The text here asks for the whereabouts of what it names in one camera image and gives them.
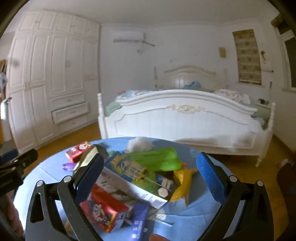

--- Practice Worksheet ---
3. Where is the yellow snack wrapper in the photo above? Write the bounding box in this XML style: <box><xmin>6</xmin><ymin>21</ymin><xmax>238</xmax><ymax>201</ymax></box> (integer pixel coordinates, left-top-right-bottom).
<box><xmin>170</xmin><ymin>168</ymin><xmax>199</xmax><ymax>206</ymax></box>

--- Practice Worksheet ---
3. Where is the purple wrapper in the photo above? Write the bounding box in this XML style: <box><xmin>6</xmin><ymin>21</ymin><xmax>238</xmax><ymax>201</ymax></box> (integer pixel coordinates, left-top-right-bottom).
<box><xmin>129</xmin><ymin>202</ymin><xmax>149</xmax><ymax>241</ymax></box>

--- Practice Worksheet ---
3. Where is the blue green milk carton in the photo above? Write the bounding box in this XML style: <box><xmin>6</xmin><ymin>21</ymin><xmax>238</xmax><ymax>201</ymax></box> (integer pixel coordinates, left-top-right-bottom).
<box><xmin>101</xmin><ymin>152</ymin><xmax>175</xmax><ymax>209</ymax></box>

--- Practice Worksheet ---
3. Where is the green plastic wrapper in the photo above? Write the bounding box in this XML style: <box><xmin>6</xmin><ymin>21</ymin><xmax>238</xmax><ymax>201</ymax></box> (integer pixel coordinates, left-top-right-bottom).
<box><xmin>125</xmin><ymin>148</ymin><xmax>182</xmax><ymax>172</ymax></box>

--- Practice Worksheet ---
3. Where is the red snack box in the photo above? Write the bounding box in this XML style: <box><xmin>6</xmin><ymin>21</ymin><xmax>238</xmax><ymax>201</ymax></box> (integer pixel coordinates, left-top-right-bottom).
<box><xmin>80</xmin><ymin>184</ymin><xmax>129</xmax><ymax>233</ymax></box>

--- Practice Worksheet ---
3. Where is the red candy box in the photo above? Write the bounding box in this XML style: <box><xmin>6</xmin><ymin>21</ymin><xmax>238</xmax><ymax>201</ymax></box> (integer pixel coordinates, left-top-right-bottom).
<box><xmin>65</xmin><ymin>141</ymin><xmax>92</xmax><ymax>163</ymax></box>

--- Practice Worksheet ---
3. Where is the blue tablecloth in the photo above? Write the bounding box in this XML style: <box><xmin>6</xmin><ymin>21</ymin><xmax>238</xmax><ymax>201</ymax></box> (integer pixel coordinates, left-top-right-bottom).
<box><xmin>14</xmin><ymin>137</ymin><xmax>220</xmax><ymax>240</ymax></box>

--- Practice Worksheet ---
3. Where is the white built-in wardrobe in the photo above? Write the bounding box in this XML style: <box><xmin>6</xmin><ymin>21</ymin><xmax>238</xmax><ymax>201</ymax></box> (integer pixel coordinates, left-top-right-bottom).
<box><xmin>6</xmin><ymin>11</ymin><xmax>100</xmax><ymax>153</ymax></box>

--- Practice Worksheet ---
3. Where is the white crumpled tissue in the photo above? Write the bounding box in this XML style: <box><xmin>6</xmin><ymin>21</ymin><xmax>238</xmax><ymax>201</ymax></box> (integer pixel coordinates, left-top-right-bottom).
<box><xmin>125</xmin><ymin>137</ymin><xmax>154</xmax><ymax>153</ymax></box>

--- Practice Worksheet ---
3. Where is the patterned window blind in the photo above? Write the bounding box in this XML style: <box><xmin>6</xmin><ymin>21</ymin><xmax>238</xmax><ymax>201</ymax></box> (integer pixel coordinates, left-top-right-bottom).
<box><xmin>233</xmin><ymin>29</ymin><xmax>262</xmax><ymax>85</ymax></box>

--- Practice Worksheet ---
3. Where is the white bed frame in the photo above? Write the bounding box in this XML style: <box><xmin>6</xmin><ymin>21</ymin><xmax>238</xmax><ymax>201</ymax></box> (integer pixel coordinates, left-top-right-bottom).
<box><xmin>97</xmin><ymin>66</ymin><xmax>276</xmax><ymax>163</ymax></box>

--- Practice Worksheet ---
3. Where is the wall air conditioner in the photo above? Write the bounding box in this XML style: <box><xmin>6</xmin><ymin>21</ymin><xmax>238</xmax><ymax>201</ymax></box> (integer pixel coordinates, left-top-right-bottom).
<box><xmin>113</xmin><ymin>31</ymin><xmax>145</xmax><ymax>43</ymax></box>

